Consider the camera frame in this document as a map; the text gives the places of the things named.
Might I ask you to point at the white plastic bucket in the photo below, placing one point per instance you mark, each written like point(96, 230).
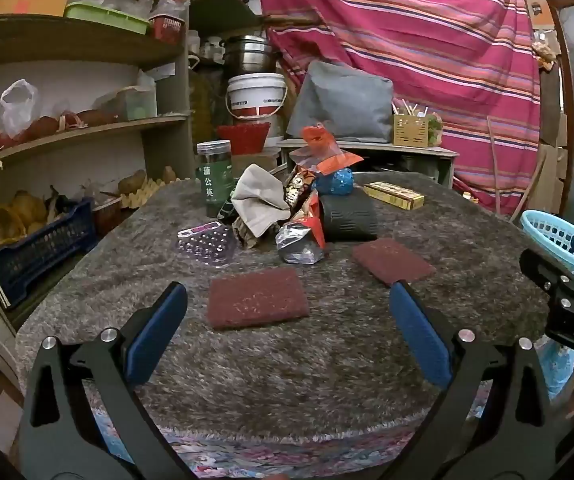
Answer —
point(257, 95)

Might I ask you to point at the patterned snack wrapper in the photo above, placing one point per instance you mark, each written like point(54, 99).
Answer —
point(297, 187)

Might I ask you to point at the green plastic tray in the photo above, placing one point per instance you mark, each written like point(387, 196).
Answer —
point(107, 17)

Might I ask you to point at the light blue plastic basket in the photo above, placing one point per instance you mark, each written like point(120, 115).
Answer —
point(547, 230)

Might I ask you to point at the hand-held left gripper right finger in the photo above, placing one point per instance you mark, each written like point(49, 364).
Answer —
point(419, 335)

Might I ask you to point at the egg carton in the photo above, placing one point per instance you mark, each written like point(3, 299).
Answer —
point(142, 192)

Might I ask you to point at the grey bag on shelf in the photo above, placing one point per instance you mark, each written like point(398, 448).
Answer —
point(342, 102)

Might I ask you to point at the orange and white wrapper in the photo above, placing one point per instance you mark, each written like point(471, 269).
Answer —
point(339, 162)

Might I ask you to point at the yellow patterned box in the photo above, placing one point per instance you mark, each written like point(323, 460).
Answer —
point(394, 195)

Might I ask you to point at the black cloth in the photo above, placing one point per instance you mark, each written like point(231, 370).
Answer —
point(349, 217)

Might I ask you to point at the stacked cardboard sheets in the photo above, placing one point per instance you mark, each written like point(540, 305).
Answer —
point(549, 160)

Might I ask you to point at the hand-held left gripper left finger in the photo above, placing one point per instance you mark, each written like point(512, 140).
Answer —
point(157, 330)

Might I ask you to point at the white plastic bag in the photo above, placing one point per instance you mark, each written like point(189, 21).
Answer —
point(17, 105)

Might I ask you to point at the grey fuzzy blanket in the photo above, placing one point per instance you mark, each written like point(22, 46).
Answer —
point(287, 375)

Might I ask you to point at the dark red scouring pad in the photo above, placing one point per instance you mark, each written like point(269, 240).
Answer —
point(392, 260)
point(257, 297)

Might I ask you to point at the clear plastic blister tray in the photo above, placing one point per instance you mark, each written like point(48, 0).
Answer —
point(204, 242)

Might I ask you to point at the light blue printed bag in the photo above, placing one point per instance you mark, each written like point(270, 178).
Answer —
point(557, 375)

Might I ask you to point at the red plastic basket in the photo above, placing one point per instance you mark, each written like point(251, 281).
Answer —
point(244, 137)

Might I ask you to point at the tall wooden shelf unit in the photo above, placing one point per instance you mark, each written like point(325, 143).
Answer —
point(67, 42)

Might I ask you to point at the steel pot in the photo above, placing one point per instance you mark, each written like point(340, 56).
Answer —
point(249, 52)

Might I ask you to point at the low wooden shelf table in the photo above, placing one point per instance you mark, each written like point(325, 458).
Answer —
point(367, 149)

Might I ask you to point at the silver foil wrapper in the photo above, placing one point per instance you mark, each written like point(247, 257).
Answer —
point(299, 245)

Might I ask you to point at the beige cloth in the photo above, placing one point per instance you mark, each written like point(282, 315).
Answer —
point(262, 197)

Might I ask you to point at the clear plastic container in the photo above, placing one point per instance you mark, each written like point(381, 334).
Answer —
point(132, 102)

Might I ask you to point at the red snack wrapper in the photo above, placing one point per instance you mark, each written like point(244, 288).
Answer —
point(314, 225)

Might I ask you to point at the striped pink cloth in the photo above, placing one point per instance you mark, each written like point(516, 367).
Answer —
point(417, 35)

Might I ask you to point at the green leafy vegetables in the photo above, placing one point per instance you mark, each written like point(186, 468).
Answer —
point(435, 127)

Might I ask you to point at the floral cloth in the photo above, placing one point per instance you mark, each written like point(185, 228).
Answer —
point(267, 457)

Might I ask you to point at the blue plastic crate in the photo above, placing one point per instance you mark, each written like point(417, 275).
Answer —
point(42, 250)

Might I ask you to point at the red plastic bag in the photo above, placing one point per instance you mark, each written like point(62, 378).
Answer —
point(317, 137)

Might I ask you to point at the small red basket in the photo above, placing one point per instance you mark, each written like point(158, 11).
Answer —
point(169, 27)

